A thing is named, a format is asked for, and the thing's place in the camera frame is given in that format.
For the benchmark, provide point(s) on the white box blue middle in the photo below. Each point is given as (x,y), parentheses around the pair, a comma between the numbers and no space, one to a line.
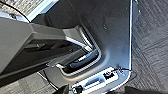
(95,81)

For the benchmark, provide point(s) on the white wardrobe body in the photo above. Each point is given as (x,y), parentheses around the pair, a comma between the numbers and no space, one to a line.
(43,7)

